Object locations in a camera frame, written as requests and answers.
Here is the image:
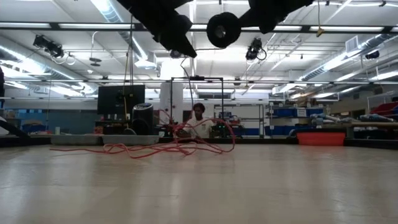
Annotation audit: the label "black tower fan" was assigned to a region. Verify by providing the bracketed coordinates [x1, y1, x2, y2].
[132, 103, 154, 136]

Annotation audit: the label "grey open tool case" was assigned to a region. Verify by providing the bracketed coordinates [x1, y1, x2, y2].
[49, 133, 160, 146]

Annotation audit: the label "blue storage bins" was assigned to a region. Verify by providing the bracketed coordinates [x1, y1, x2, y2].
[273, 108, 324, 118]

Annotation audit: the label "yellow hanging tag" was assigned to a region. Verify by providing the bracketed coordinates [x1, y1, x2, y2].
[316, 0, 325, 38]

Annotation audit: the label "black ceiling camera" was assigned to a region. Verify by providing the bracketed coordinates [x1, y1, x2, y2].
[245, 37, 267, 62]
[32, 34, 65, 59]

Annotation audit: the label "red wire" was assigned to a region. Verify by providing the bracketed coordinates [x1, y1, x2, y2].
[49, 108, 236, 159]

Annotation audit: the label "red plastic crate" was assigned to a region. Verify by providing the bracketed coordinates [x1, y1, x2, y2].
[369, 101, 398, 116]

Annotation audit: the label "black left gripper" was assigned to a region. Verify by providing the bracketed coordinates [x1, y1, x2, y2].
[117, 0, 198, 59]

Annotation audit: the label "red plastic bin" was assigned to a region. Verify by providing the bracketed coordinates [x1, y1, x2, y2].
[297, 132, 346, 146]

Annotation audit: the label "black metal frame stand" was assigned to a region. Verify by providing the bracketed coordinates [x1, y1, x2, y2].
[170, 76, 224, 138]

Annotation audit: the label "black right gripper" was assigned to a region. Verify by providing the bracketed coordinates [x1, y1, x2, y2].
[239, 0, 315, 34]

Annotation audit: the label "silver air duct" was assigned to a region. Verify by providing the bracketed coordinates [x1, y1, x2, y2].
[300, 32, 398, 82]

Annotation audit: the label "person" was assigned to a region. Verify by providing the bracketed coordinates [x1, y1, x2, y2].
[182, 102, 216, 139]

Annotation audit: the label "wooden workbench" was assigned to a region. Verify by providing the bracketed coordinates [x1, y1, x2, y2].
[323, 121, 398, 139]

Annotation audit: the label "black monitor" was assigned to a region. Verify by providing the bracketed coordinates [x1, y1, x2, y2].
[97, 84, 146, 115]

